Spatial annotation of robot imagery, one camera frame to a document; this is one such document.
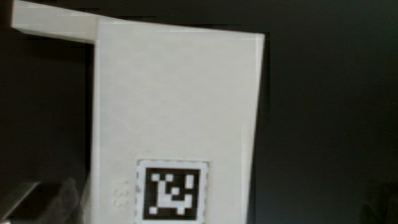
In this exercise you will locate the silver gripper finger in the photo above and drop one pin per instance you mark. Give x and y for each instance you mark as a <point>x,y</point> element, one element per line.
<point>41,203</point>

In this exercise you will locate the white cabinet top block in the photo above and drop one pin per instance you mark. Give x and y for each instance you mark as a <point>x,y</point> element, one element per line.
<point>176,88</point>

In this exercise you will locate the white cabinet body box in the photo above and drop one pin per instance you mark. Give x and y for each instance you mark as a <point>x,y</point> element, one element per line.
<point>54,22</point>

